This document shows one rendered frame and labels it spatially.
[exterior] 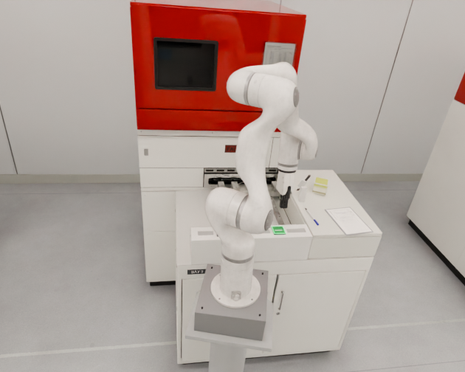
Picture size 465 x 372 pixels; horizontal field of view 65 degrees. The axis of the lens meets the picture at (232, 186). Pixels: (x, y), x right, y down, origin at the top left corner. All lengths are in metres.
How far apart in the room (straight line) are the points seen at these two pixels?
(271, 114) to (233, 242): 0.45
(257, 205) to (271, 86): 0.36
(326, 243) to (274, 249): 0.25
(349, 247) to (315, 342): 0.70
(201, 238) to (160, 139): 0.67
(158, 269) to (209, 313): 1.24
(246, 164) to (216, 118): 0.85
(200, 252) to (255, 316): 0.42
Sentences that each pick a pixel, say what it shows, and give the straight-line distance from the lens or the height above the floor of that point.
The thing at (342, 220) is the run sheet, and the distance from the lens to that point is 1.85.
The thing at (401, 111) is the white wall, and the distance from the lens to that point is 4.24.
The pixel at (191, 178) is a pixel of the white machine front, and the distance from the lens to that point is 2.13.
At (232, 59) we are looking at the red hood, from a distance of 1.85.
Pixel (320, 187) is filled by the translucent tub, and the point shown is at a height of 1.01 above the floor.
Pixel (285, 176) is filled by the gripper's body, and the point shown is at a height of 1.26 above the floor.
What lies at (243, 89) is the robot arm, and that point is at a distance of 1.11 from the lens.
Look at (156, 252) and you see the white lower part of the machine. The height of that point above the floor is 0.34.
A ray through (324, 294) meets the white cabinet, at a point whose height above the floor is 0.57.
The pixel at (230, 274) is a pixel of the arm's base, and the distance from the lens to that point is 1.32.
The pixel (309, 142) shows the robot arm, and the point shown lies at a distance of 1.42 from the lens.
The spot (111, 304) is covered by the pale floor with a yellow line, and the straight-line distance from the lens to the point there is 2.66.
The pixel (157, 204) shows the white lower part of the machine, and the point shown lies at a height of 0.73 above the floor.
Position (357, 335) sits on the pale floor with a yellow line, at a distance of 2.67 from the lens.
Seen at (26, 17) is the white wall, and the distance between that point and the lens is 3.54.
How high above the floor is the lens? 1.97
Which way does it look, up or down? 31 degrees down
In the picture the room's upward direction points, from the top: 5 degrees clockwise
